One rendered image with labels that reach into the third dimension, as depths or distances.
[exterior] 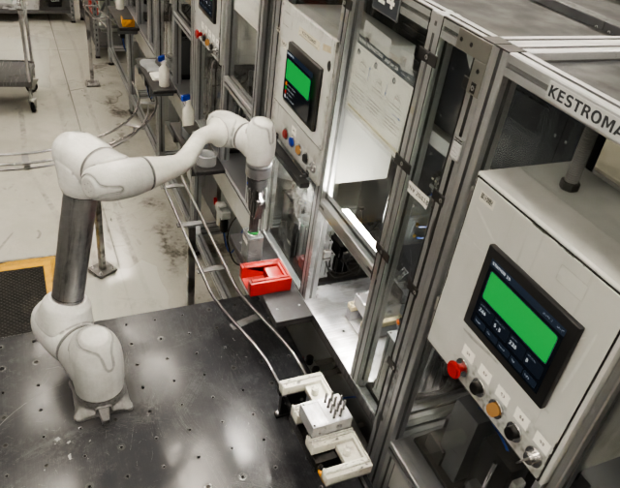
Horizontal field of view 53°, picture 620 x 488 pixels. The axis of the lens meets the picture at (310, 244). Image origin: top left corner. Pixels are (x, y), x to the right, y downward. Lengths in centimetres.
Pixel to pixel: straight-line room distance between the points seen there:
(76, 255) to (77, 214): 14
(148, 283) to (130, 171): 199
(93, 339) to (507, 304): 127
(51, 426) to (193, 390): 45
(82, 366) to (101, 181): 59
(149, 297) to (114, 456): 168
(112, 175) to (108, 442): 84
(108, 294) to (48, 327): 153
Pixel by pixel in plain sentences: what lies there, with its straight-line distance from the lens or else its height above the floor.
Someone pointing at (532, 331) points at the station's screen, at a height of 163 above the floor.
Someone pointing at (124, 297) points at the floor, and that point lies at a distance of 364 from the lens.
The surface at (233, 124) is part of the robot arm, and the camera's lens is 219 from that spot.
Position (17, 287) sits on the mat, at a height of 1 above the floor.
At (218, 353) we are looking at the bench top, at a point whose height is 68.
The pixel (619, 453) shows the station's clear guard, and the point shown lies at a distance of 123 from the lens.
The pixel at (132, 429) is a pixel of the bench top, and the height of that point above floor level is 68.
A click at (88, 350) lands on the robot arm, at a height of 94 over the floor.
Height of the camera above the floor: 235
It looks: 35 degrees down
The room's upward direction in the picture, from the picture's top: 9 degrees clockwise
